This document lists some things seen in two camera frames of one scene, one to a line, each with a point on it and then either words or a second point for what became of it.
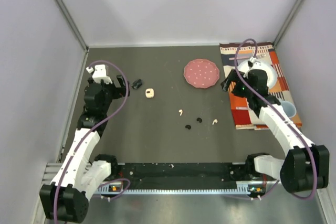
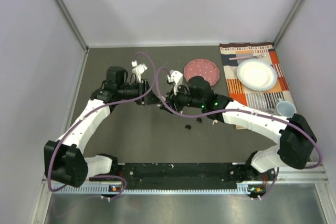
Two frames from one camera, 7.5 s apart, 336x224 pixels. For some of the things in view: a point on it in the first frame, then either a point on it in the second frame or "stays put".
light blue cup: x=289 y=108 stays put
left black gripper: x=119 y=92 -> x=150 y=98
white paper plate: x=262 y=64 stays put
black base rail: x=182 y=176 stays put
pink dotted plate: x=201 y=73 stays put
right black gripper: x=233 y=76 -> x=171 y=99
